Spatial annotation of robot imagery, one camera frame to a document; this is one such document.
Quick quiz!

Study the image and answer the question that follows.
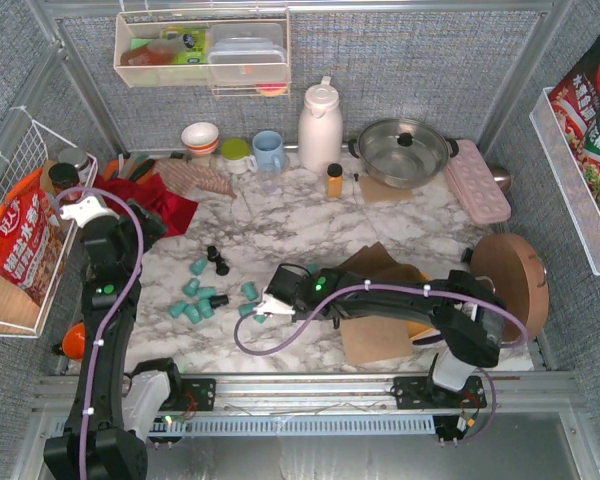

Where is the brown cloth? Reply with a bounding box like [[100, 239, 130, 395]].
[[336, 242, 426, 284]]

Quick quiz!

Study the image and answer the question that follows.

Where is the brown cardboard piece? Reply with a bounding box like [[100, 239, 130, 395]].
[[340, 316, 413, 365]]

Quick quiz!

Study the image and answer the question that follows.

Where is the orange plastic basket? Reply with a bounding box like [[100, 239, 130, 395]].
[[406, 320, 436, 344]]

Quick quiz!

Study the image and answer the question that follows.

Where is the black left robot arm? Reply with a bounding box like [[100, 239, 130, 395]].
[[43, 206, 181, 479]]

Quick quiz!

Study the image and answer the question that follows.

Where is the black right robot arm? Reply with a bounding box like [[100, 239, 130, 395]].
[[255, 264, 506, 368]]

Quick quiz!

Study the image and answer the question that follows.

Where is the black coffee capsule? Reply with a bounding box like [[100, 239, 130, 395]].
[[214, 256, 230, 276], [209, 295, 229, 310], [207, 245, 221, 262]]

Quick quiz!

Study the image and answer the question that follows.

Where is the red cloth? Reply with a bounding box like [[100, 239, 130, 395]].
[[93, 174, 198, 237]]

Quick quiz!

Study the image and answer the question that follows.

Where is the red jar black lid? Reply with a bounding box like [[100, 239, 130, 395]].
[[48, 163, 82, 196]]

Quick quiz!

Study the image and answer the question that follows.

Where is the orange snack bag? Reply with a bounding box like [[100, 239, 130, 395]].
[[0, 168, 63, 306]]

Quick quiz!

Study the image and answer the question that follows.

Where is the glass jar silver lid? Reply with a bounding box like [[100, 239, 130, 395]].
[[58, 147, 91, 184]]

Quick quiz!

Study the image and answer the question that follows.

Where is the striped beige cloth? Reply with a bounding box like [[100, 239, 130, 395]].
[[154, 158, 236, 198]]

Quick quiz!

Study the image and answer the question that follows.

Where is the orange plastic cup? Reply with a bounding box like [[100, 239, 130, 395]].
[[61, 322, 86, 360]]

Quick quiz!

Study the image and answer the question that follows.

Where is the orange juice bottle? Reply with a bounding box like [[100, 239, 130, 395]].
[[326, 163, 343, 198]]

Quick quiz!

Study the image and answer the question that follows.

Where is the small brown cardboard sheet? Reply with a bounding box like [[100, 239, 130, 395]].
[[358, 176, 413, 204]]

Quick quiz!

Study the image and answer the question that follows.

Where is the blue mug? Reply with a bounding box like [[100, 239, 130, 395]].
[[252, 130, 287, 173]]

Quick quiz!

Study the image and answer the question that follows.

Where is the white orange striped bowl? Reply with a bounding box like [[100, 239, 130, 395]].
[[181, 122, 219, 156]]

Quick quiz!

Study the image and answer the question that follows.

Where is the green lidded white cup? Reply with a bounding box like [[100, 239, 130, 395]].
[[220, 138, 258, 175]]

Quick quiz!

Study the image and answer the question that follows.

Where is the white thermos jug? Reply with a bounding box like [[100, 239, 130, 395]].
[[298, 76, 343, 174]]

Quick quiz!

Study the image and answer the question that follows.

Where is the steel pot with lid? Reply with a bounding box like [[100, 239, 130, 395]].
[[347, 119, 459, 190]]

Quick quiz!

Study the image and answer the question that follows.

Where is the orange bottle in rack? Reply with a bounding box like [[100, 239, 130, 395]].
[[120, 39, 186, 66]]

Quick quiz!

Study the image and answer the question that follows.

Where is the pink egg tray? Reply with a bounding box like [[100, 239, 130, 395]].
[[443, 138, 511, 225]]

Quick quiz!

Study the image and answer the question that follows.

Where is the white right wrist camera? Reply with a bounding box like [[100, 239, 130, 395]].
[[254, 292, 295, 316]]

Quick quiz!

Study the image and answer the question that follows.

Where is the white wire basket left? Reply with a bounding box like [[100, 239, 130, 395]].
[[0, 110, 77, 338]]

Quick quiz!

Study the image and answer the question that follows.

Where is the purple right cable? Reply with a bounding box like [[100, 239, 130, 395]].
[[233, 281, 529, 446]]

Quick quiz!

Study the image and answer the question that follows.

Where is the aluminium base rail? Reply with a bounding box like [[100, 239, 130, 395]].
[[29, 370, 581, 412]]

